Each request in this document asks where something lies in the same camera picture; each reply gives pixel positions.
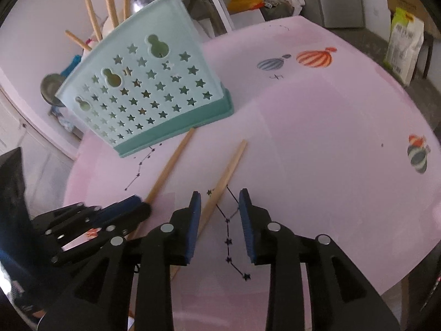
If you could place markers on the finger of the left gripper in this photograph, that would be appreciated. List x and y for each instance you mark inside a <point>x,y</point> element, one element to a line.
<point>78,215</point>
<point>118,219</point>

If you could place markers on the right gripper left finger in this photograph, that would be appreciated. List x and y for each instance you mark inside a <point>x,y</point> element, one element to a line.
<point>170,244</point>

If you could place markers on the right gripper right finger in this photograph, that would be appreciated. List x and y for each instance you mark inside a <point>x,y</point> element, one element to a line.
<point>271,243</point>

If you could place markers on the teal plastic utensil basket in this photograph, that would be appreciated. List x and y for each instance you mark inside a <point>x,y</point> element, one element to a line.
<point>147,81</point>

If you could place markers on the wooden chopstick bottom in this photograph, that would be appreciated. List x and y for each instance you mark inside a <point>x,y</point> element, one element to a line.
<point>77,40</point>

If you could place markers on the white plastic rice paddle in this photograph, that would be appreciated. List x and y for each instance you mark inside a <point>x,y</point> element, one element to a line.
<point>108,26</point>

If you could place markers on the metal spoon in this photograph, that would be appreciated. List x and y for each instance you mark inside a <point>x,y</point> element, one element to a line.
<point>137,5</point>

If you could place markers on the metal ladle in basket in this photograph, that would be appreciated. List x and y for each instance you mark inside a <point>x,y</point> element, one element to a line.
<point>49,86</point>

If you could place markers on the blue plastic bag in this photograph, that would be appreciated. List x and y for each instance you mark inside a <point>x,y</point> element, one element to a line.
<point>73,64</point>

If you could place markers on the white side table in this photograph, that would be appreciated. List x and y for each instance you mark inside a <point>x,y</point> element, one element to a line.
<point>214,10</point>

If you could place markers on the green white rice bag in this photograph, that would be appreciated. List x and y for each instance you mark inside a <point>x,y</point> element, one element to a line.
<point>405,42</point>

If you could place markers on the cardboard box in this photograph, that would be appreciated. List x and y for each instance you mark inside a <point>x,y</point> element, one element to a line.
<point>416,8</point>

